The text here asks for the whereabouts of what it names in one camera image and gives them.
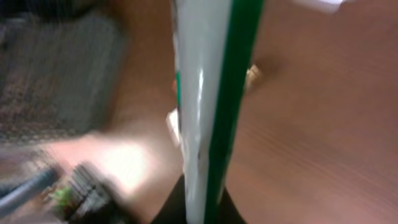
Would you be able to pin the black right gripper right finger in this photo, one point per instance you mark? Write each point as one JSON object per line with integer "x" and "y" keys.
{"x": 228, "y": 213}

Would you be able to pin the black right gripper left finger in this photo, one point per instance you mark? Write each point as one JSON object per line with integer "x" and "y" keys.
{"x": 173, "y": 210}

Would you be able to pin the white tube gold cap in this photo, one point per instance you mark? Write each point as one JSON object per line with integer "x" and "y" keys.
{"x": 252, "y": 76}

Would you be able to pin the green white 3M package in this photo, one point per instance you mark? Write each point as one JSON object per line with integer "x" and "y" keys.
{"x": 213, "y": 42}

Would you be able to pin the white barcode scanner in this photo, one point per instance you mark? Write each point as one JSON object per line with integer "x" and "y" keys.
{"x": 326, "y": 6}

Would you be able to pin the grey plastic basket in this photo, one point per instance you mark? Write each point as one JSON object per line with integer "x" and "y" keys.
{"x": 57, "y": 79}

